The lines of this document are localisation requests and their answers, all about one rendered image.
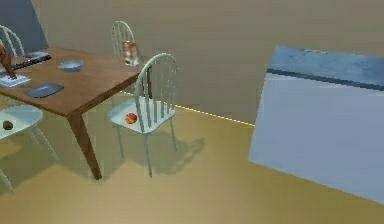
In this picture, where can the white spindle-back chair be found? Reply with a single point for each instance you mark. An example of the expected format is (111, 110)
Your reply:
(151, 110)
(120, 35)
(10, 41)
(20, 118)

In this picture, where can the red apple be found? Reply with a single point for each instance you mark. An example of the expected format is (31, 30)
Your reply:
(131, 118)

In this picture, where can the clear red-patterned glass vase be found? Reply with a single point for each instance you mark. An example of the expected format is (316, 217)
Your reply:
(130, 52)

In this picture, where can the brown wooden table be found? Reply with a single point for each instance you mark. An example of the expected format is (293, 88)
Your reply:
(90, 83)

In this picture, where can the pale blue fridge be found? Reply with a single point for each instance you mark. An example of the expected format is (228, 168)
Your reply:
(320, 126)

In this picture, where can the grey-blue bowl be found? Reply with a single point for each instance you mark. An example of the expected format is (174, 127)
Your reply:
(70, 65)

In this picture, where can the dark grey flat plate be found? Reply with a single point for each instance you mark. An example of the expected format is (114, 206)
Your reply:
(44, 90)

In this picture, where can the black laptop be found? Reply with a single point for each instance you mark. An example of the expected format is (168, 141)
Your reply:
(31, 60)

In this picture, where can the pale blue book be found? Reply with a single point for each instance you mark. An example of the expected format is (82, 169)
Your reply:
(14, 80)

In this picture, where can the dark green round fruit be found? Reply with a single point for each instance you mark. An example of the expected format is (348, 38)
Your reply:
(7, 125)

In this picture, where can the brown statue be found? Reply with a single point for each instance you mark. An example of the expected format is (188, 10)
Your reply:
(6, 61)

